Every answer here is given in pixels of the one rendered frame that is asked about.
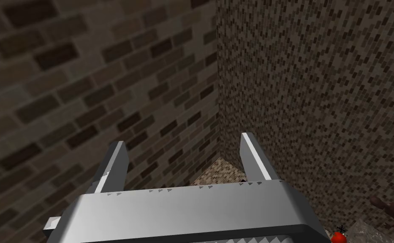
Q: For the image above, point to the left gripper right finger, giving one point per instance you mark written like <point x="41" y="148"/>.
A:
<point x="256" y="160"/>

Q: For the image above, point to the red tomato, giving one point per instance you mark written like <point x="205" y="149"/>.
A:
<point x="339" y="237"/>

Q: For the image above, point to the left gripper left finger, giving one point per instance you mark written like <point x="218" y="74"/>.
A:
<point x="113" y="168"/>

